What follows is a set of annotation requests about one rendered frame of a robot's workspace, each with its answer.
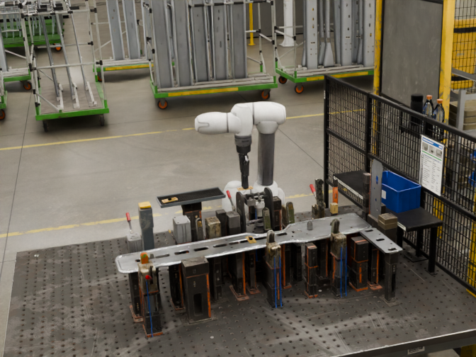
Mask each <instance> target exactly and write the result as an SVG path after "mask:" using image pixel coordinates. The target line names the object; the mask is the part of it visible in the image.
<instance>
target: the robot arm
mask: <svg viewBox="0 0 476 357"><path fill-rule="evenodd" d="M285 120H286V115H285V107H284V106H282V105H281V104H279V103H274V102H255V103H238V104H236V105H234V107H233V108H232V110H231V113H227V114H226V113H220V112H211V113H204V114H201V115H199V116H198V117H197V118H196V119H195V129H196V130H197V131H198V132H199V133H201V134H204V135H217V134H223V133H234V143H235V144H236V148H237V152H238V153H240V154H238V155H239V167H240V172H241V177H242V182H240V181H230V182H229V183H228V184H227V185H226V186H225V189H224V191H223V192H224V193H225V194H226V198H222V209H224V210H225V211H226V212H229V211H232V205H231V202H230V200H229V198H228V196H227V193H226V191H227V190H229V191H230V194H231V197H232V202H233V204H234V206H235V207H236V192H238V190H237V188H241V187H243V188H248V187H249V180H248V176H249V162H250V161H249V160H248V158H249V156H248V155H247V153H249V152H250V151H251V143H252V139H251V136H252V134H251V131H252V128H253V125H256V129H257V130H258V131H259V140H258V179H257V181H256V182H255V183H254V186H253V188H254V189H249V190H244V191H240V192H241V193H242V194H243V195H244V194H247V193H250V194H251V193H257V192H262V191H264V188H265V187H269V188H270V189H271V190H272V193H273V196H278V197H279V198H280V199H281V201H282V205H284V202H285V194H284V192H283V190H282V189H281V188H278V185H277V183H276V182H275V181H274V180H273V168H274V152H275V131H276V130H277V129H278V126H279V125H282V124H283V123H284V122H285ZM236 211H237V208H236Z"/></svg>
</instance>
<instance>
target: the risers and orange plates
mask: <svg viewBox="0 0 476 357"><path fill-rule="evenodd" d="M182 274H183V271H182ZM293 278H294V279H295V280H296V281H297V282H300V281H302V253H301V245H300V244H299V243H298V242H294V243H293ZM267 282H268V266H267V264H266V256H262V284H263V286H264V287H265V289H267ZM183 291H184V283H183ZM183 299H184V301H185V292H184V294H183ZM185 302H186V301H185Z"/></svg>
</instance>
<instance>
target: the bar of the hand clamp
mask: <svg viewBox="0 0 476 357"><path fill-rule="evenodd" d="M323 183H324V182H323V180H322V179H321V178H316V179H315V191H316V202H317V204H318V210H319V201H321V204H322V209H324V199H323V188H322V184H323Z"/></svg>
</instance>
